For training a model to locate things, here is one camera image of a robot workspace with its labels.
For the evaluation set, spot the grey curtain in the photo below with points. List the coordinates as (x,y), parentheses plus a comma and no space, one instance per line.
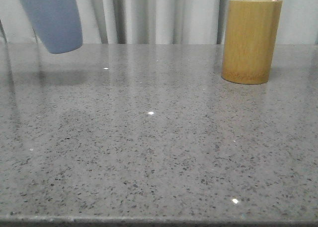
(161,22)

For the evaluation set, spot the bamboo cylinder holder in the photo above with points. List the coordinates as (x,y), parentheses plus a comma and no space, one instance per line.
(250,37)

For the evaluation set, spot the blue plastic cup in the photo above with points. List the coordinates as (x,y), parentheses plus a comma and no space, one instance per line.
(56,22)

